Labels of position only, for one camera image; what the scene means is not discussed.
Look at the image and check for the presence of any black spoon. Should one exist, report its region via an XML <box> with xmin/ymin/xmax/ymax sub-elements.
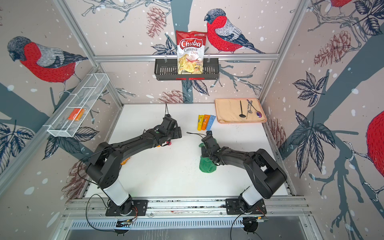
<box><xmin>239</xmin><ymin>101</ymin><xmax>246</xmax><ymax>118</ymax></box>

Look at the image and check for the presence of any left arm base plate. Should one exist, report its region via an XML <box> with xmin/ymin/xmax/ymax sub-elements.
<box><xmin>105</xmin><ymin>200</ymin><xmax>149</xmax><ymax>217</ymax></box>

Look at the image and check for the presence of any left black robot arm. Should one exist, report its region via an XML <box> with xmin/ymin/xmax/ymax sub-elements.
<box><xmin>86</xmin><ymin>114</ymin><xmax>182</xmax><ymax>216</ymax></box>

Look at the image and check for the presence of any orange snack packet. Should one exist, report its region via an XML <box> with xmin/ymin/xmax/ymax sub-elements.
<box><xmin>121</xmin><ymin>158</ymin><xmax>130</xmax><ymax>166</ymax></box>

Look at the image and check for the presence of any patterned handle utensil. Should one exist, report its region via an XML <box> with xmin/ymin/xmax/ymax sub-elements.
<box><xmin>246</xmin><ymin>101</ymin><xmax>252</xmax><ymax>119</ymax></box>

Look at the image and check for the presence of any black wire wall basket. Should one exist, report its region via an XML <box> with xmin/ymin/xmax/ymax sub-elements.
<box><xmin>155</xmin><ymin>58</ymin><xmax>220</xmax><ymax>81</ymax></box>

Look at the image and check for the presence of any pink tray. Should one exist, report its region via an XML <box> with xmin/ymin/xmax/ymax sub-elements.
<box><xmin>214</xmin><ymin>97</ymin><xmax>268</xmax><ymax>124</ymax></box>

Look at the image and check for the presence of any white wire wall shelf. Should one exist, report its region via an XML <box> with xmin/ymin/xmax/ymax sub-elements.
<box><xmin>44</xmin><ymin>73</ymin><xmax>110</xmax><ymax>138</ymax></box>

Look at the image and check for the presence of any green cleaning cloth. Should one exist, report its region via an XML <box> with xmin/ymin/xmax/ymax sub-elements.
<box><xmin>199</xmin><ymin>143</ymin><xmax>217</xmax><ymax>174</ymax></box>

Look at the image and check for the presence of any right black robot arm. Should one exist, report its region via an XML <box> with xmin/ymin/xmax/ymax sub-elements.
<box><xmin>202</xmin><ymin>131</ymin><xmax>287</xmax><ymax>213</ymax></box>

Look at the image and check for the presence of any orange packet in shelf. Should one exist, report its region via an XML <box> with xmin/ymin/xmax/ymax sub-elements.
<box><xmin>68</xmin><ymin>108</ymin><xmax>86</xmax><ymax>121</ymax></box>

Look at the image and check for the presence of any iridescent purple spoon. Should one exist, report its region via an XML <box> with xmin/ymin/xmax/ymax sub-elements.
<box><xmin>247</xmin><ymin>100</ymin><xmax>263</xmax><ymax>118</ymax></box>

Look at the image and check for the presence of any Chuba cassava chips bag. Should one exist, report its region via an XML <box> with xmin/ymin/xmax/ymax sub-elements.
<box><xmin>176</xmin><ymin>31</ymin><xmax>207</xmax><ymax>75</ymax></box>

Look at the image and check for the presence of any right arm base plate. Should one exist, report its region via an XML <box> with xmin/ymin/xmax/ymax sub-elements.
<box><xmin>225</xmin><ymin>199</ymin><xmax>267</xmax><ymax>215</ymax></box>

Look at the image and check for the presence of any yellow toothpaste tube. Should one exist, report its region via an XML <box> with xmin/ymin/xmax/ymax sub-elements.
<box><xmin>197</xmin><ymin>115</ymin><xmax>204</xmax><ymax>131</ymax></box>

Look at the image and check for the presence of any blue toothpaste tube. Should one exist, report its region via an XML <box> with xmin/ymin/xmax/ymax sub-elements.
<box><xmin>206</xmin><ymin>115</ymin><xmax>216</xmax><ymax>131</ymax></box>

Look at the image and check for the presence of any orange toothpaste tube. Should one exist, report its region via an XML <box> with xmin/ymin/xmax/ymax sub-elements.
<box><xmin>201</xmin><ymin>115</ymin><xmax>211</xmax><ymax>131</ymax></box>

